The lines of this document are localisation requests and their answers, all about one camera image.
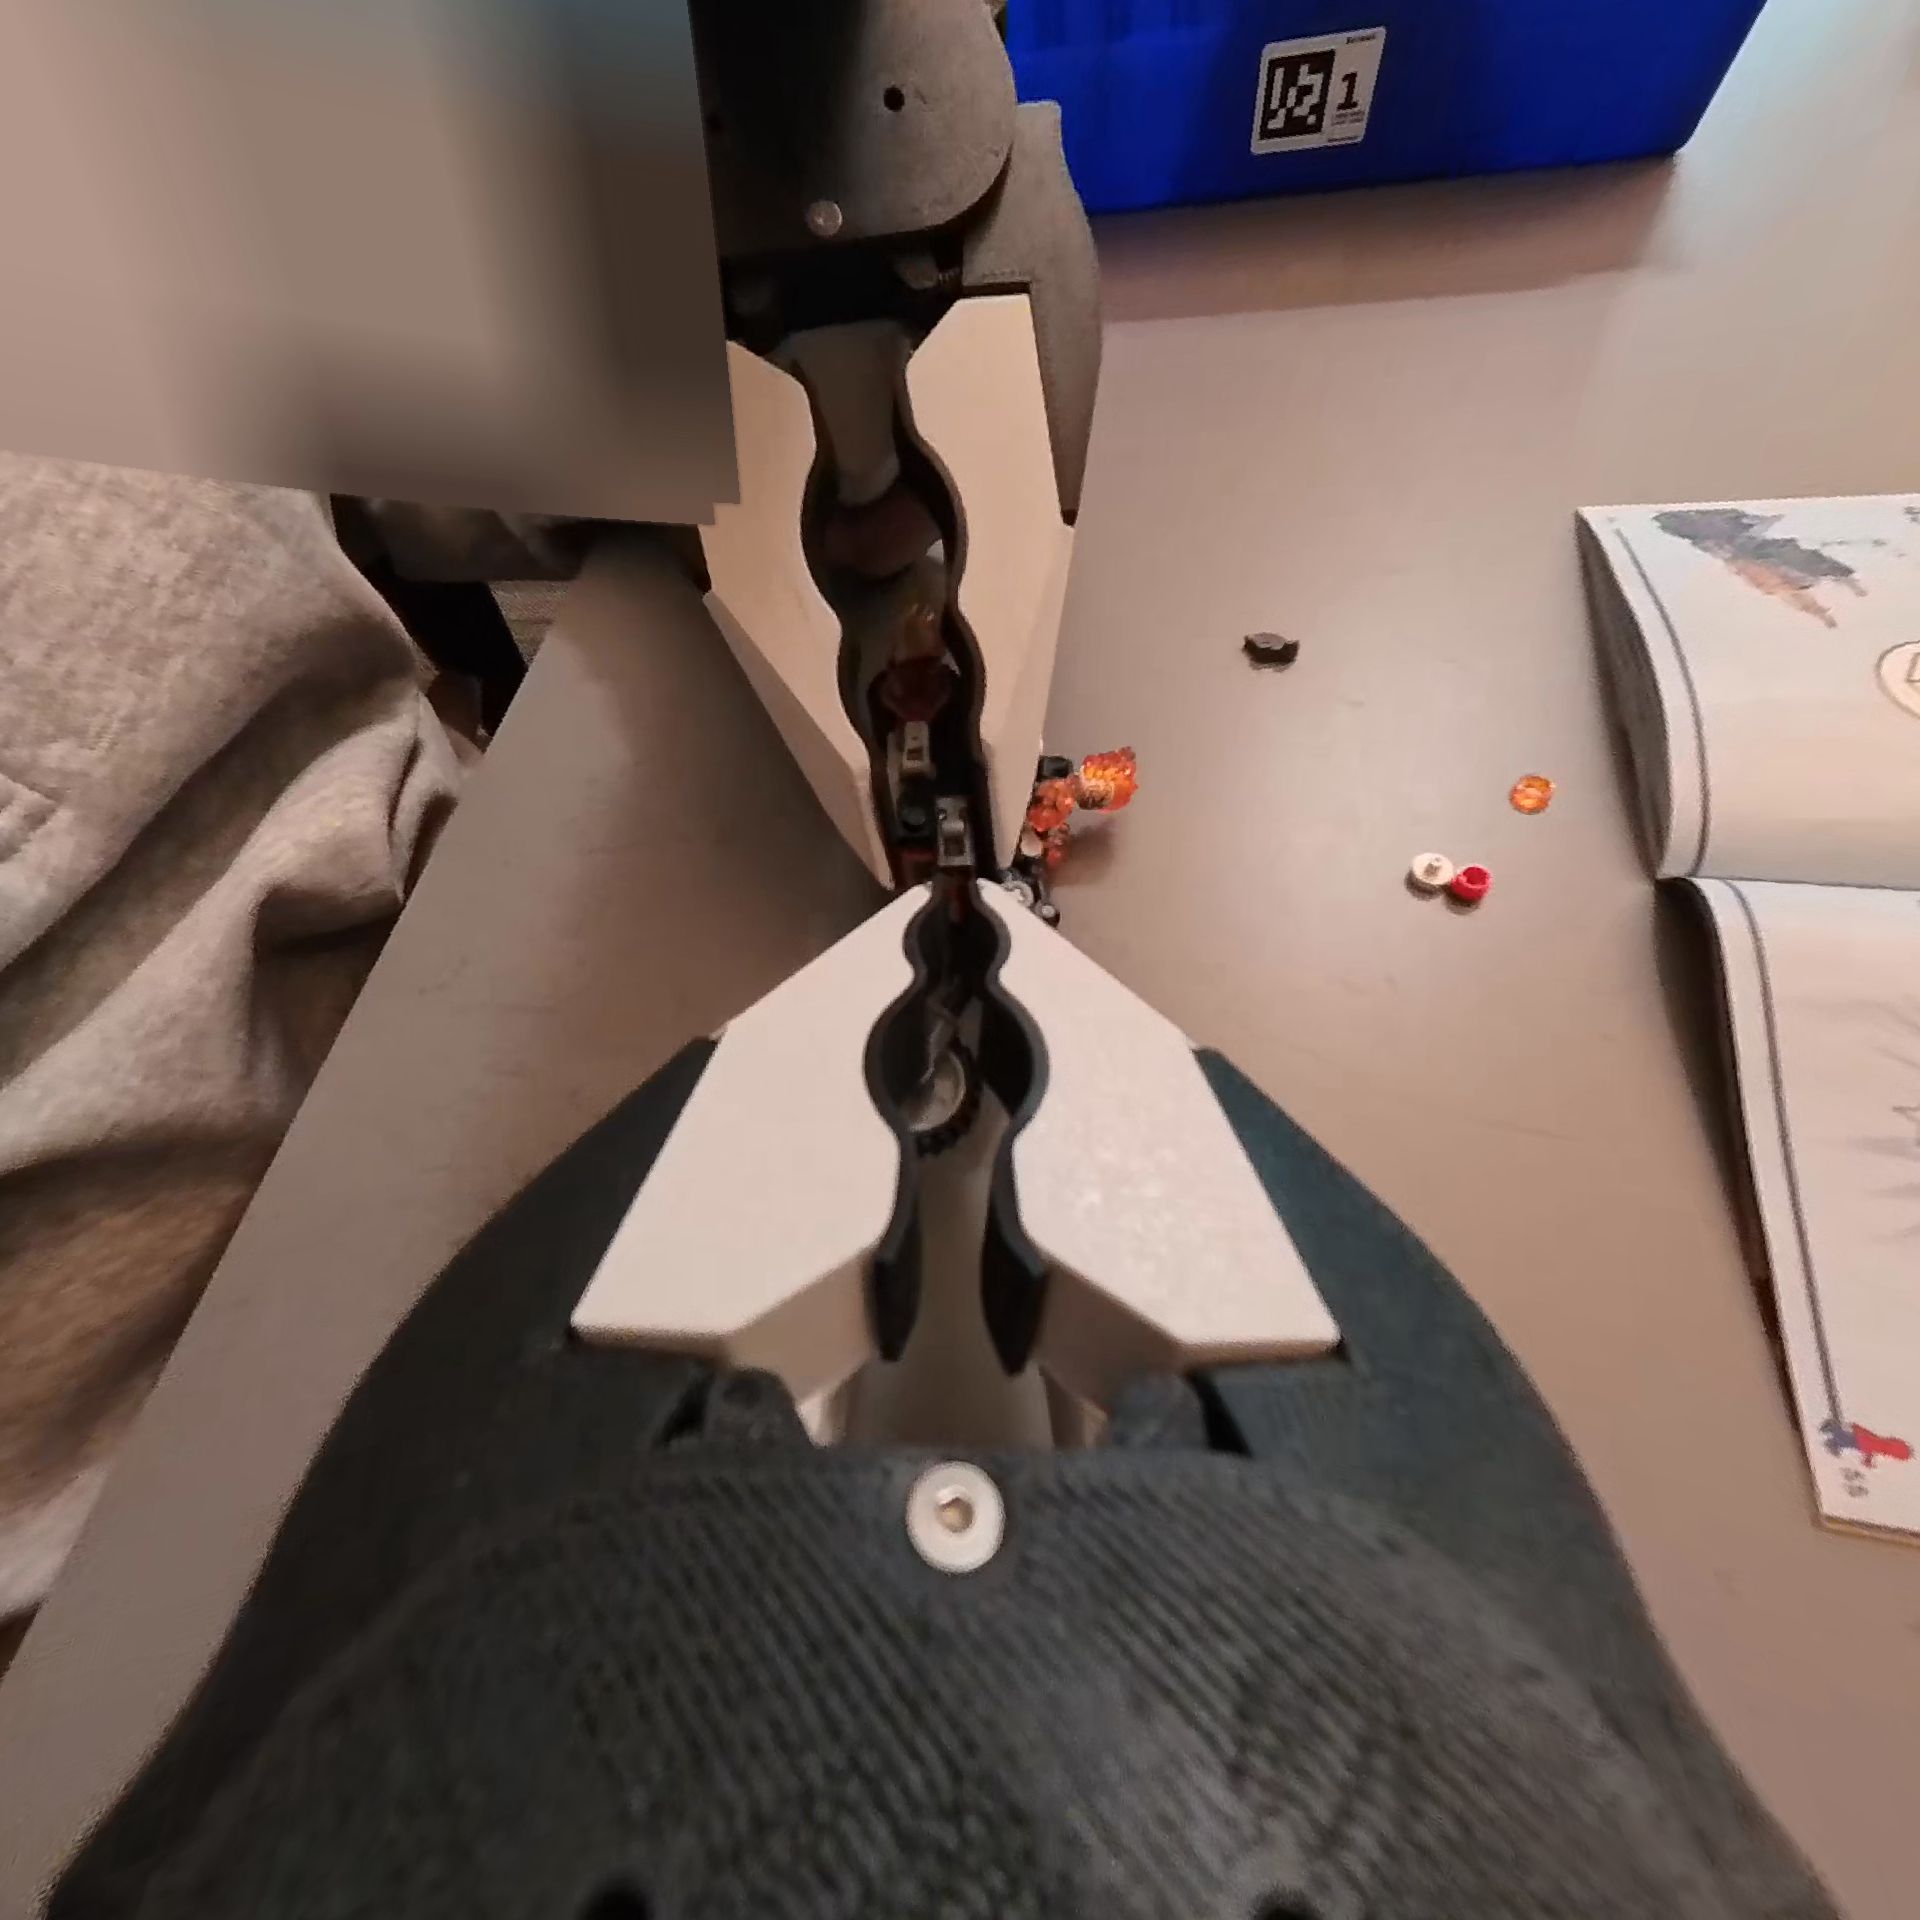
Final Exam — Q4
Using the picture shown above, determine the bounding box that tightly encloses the lego motorcycle model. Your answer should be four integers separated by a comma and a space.
824, 497, 1144, 1161

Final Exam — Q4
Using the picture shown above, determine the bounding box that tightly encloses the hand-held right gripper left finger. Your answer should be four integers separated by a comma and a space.
570, 885, 963, 1409

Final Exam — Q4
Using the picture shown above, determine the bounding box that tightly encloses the lego instruction booklet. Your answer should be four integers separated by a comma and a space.
1576, 497, 1920, 1547

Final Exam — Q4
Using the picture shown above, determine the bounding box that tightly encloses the blue plastic bin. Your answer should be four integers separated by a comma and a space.
1007, 0, 1772, 215

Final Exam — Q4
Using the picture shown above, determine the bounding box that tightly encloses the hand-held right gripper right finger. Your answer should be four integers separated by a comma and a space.
967, 885, 1344, 1414

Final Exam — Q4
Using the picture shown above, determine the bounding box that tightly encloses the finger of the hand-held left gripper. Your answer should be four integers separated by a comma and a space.
908, 288, 1077, 883
701, 334, 906, 890

